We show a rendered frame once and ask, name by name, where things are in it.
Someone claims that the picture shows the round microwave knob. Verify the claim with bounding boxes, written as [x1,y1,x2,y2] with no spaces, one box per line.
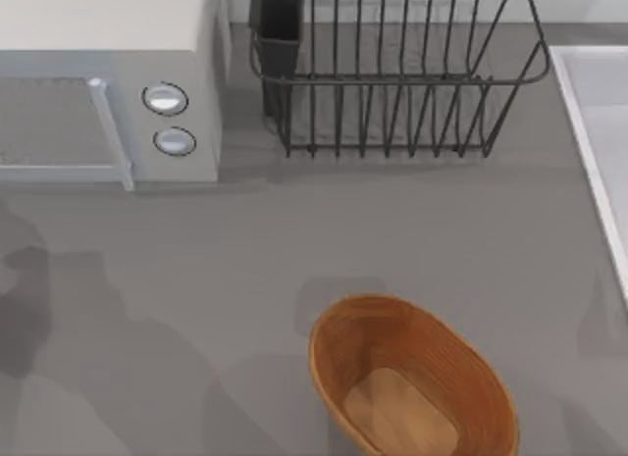
[140,80,190,118]
[152,126,198,159]

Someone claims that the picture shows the black cutlery holder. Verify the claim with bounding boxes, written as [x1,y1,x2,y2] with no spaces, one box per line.
[249,0,306,118]

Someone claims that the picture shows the brown wicker basket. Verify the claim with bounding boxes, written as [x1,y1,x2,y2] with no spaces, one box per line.
[307,292,520,456]

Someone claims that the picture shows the pale microwave oven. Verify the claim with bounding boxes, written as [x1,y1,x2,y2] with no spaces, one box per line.
[0,0,233,192]

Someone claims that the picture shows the microwave oven door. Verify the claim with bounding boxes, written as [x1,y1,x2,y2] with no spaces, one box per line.
[0,76,133,183]

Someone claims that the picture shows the black wire dish rack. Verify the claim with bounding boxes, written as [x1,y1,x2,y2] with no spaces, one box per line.
[247,0,550,160]

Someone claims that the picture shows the microwave door handle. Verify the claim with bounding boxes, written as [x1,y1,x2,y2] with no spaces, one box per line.
[87,76,136,192]

